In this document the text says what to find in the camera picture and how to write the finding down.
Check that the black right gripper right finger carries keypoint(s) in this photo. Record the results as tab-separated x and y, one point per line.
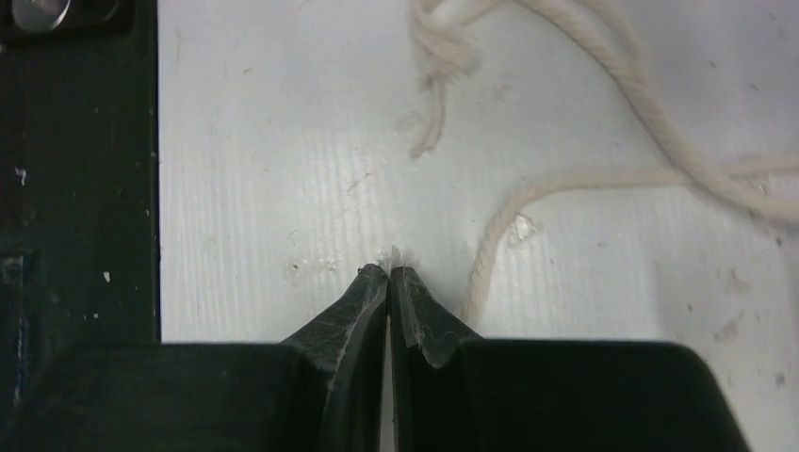
455	390

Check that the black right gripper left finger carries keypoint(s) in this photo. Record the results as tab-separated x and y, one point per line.
320	389

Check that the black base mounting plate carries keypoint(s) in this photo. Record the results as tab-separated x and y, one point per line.
79	209

